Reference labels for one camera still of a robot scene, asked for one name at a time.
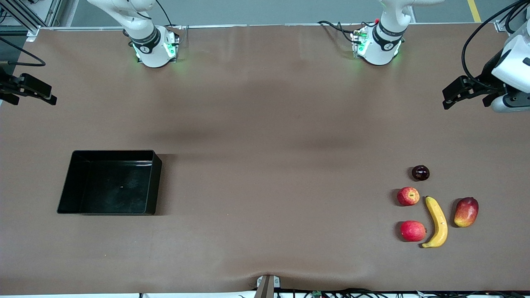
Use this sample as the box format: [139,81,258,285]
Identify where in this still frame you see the red yellow apple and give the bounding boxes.
[397,187,420,207]

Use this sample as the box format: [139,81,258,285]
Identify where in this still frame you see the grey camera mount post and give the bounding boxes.
[254,274,281,298]

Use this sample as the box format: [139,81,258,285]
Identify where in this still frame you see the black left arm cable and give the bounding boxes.
[461,0,530,80]

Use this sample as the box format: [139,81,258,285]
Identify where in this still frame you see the red pomegranate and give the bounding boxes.
[400,221,427,243]

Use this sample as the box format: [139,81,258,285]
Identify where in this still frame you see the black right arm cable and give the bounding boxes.
[0,36,46,67]

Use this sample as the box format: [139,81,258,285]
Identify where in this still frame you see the red yellow mango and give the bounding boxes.
[454,197,479,228]

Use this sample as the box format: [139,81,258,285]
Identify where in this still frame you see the aluminium frame profile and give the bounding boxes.
[0,0,63,34]

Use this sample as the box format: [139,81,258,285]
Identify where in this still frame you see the black plastic box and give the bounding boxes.
[57,150,162,216]

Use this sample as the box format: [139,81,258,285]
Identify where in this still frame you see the yellow banana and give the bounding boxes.
[421,196,448,249]

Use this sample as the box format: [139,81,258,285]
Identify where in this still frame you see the black base cable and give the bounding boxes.
[154,0,183,30]
[317,20,367,45]

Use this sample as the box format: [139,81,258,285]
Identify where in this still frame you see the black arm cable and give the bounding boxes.
[0,36,46,67]
[461,0,530,80]

